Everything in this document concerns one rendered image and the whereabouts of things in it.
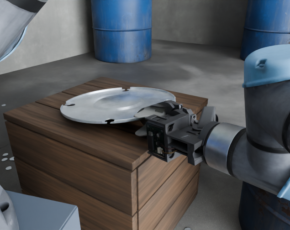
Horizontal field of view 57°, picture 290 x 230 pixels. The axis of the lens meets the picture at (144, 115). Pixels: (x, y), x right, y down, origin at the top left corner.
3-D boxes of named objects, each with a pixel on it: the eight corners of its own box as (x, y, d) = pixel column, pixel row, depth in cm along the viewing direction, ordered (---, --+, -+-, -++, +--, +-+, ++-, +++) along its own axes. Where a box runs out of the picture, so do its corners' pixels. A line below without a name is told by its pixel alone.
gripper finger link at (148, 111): (119, 106, 56) (149, 116, 49) (141, 99, 59) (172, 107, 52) (121, 120, 57) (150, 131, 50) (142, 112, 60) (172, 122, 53)
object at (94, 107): (80, 91, 84) (80, 89, 84) (173, 87, 82) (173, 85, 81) (40, 126, 57) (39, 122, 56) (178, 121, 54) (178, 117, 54)
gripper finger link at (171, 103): (150, 98, 54) (183, 107, 48) (156, 96, 55) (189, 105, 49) (152, 120, 56) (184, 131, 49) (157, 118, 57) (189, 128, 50)
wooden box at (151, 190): (198, 193, 92) (208, 98, 77) (134, 287, 63) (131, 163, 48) (107, 157, 111) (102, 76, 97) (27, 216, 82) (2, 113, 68)
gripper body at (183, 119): (141, 115, 48) (195, 132, 39) (175, 102, 53) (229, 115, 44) (145, 153, 50) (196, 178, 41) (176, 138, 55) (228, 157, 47)
